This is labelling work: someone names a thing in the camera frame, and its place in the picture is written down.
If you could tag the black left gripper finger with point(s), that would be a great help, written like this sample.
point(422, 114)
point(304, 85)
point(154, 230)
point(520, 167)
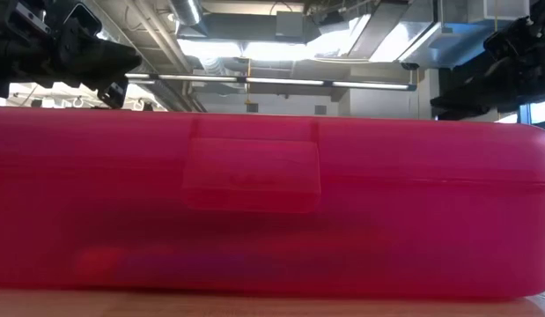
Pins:
point(114, 94)
point(105, 61)

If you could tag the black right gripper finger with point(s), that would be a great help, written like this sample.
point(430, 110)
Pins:
point(474, 99)

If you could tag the pink plastic supply box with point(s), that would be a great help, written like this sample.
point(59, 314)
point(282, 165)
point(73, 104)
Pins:
point(386, 198)

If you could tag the grey ceiling box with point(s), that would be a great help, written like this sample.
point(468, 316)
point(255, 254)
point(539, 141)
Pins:
point(289, 24)

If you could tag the overhead LED light bar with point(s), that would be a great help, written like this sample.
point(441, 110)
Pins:
point(281, 81)

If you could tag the silver rectangular air duct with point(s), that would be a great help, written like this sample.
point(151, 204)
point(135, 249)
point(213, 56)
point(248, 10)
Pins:
point(399, 39)

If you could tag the silver round air duct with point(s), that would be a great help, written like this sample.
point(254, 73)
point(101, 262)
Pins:
point(186, 11)

